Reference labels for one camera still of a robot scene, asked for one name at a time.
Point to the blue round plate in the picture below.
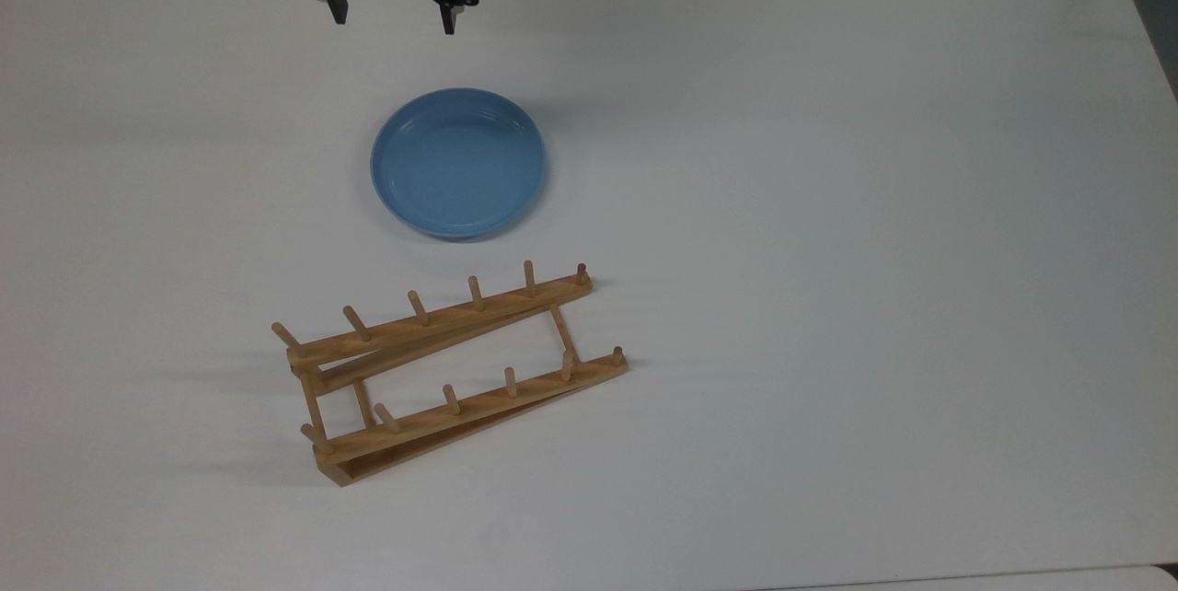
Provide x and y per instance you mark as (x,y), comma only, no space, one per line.
(457,163)

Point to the wooden plate rack with pegs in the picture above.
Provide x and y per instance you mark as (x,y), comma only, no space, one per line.
(442,322)

